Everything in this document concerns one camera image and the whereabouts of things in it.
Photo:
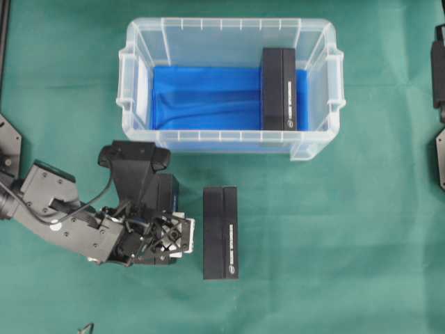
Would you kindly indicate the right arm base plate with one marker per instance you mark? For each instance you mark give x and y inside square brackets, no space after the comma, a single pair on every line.
[439,158]

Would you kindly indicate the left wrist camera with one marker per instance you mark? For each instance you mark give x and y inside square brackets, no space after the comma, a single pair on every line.
[135,168]

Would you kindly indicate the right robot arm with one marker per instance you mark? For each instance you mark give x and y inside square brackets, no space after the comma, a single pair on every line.
[437,67]

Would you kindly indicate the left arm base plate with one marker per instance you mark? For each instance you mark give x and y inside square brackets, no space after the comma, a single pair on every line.
[11,144]

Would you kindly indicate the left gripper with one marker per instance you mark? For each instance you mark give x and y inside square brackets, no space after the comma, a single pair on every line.
[52,211]

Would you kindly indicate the black frame rail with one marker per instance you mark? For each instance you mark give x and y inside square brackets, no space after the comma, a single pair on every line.
[5,12]

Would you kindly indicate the small metal clip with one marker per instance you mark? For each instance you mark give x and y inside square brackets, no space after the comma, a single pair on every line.
[87,329]

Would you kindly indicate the blue cloth liner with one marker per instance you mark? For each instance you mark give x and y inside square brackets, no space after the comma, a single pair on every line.
[218,109]

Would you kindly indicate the clear plastic storage case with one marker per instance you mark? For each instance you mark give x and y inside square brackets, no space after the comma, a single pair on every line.
[231,42]

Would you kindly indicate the black box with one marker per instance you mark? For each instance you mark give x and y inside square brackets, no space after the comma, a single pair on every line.
[166,188]
[220,233]
[278,89]

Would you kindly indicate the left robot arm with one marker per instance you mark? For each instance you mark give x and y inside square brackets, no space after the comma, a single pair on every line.
[11,201]

